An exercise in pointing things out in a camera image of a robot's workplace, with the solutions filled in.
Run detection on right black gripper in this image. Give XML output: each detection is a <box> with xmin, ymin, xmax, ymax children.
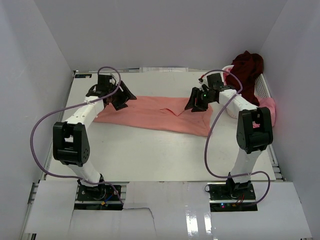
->
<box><xmin>184</xmin><ymin>87</ymin><xmax>215</xmax><ymax>113</ymax></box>

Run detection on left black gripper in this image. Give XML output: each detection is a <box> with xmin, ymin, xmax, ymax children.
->
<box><xmin>107</xmin><ymin>80</ymin><xmax>136</xmax><ymax>111</ymax></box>

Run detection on salmon pink t shirt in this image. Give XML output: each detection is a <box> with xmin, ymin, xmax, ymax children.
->
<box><xmin>94</xmin><ymin>96</ymin><xmax>213</xmax><ymax>137</ymax></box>

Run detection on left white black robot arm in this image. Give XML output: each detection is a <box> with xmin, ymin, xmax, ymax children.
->
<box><xmin>53</xmin><ymin>78</ymin><xmax>137</xmax><ymax>200</ymax></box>

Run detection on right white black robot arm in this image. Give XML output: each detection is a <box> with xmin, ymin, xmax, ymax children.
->
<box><xmin>185</xmin><ymin>85</ymin><xmax>273</xmax><ymax>200</ymax></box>

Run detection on papers behind table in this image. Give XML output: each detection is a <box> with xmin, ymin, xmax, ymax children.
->
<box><xmin>139</xmin><ymin>67</ymin><xmax>189</xmax><ymax>73</ymax></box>

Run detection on black label sticker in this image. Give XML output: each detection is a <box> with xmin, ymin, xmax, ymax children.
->
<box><xmin>74</xmin><ymin>74</ymin><xmax>92</xmax><ymax>79</ymax></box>

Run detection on dark red shirt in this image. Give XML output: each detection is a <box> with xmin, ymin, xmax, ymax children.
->
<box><xmin>230</xmin><ymin>51</ymin><xmax>264</xmax><ymax>106</ymax></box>

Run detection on white plastic laundry basket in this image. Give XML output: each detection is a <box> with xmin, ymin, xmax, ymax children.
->
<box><xmin>220</xmin><ymin>65</ymin><xmax>271</xmax><ymax>99</ymax></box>

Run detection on pink shirt in basket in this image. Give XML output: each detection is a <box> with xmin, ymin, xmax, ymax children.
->
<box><xmin>256</xmin><ymin>96</ymin><xmax>276</xmax><ymax>127</ymax></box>

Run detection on white paper sheets front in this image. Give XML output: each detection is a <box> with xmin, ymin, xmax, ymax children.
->
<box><xmin>25</xmin><ymin>180</ymin><xmax>312</xmax><ymax>240</ymax></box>

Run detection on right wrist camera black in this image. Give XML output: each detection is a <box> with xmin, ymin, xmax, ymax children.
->
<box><xmin>206</xmin><ymin>73</ymin><xmax>225</xmax><ymax>89</ymax></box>

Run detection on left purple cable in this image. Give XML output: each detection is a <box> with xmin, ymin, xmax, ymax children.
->
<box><xmin>29</xmin><ymin>66</ymin><xmax>124</xmax><ymax>205</ymax></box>

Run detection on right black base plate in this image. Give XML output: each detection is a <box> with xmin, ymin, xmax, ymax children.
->
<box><xmin>204</xmin><ymin>183</ymin><xmax>258</xmax><ymax>213</ymax></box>

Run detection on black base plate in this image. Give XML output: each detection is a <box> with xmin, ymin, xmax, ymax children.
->
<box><xmin>204</xmin><ymin>183</ymin><xmax>258</xmax><ymax>213</ymax></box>
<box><xmin>74</xmin><ymin>184</ymin><xmax>125</xmax><ymax>211</ymax></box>

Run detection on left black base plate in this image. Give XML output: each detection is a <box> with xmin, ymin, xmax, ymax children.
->
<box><xmin>74</xmin><ymin>184</ymin><xmax>125</xmax><ymax>211</ymax></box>

